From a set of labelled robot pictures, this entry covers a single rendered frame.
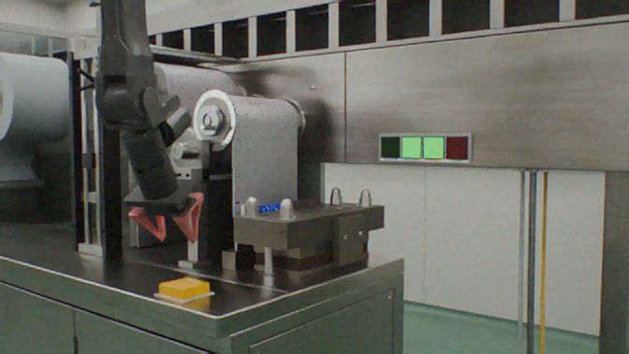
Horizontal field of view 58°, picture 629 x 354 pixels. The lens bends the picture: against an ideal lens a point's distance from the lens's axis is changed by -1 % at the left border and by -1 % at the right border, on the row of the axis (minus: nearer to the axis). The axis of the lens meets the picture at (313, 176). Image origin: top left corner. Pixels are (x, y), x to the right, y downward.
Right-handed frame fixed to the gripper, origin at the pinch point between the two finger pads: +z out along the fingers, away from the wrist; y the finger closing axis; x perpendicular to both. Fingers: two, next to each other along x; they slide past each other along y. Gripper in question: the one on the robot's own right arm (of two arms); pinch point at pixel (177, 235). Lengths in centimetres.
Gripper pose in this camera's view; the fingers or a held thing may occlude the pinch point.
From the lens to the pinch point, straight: 98.2
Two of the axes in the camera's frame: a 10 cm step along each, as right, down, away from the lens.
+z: 1.7, 8.4, 5.2
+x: -2.9, 5.4, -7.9
